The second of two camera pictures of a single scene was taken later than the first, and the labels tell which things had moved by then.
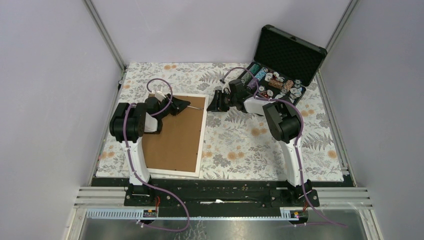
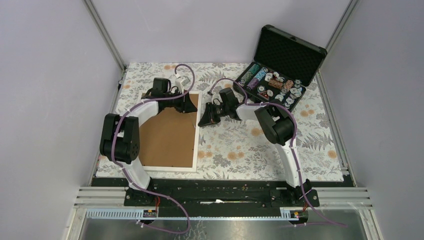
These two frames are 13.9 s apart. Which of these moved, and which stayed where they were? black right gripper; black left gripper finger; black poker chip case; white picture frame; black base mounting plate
Moved: black right gripper; black left gripper finger; white picture frame
Stayed: black base mounting plate; black poker chip case
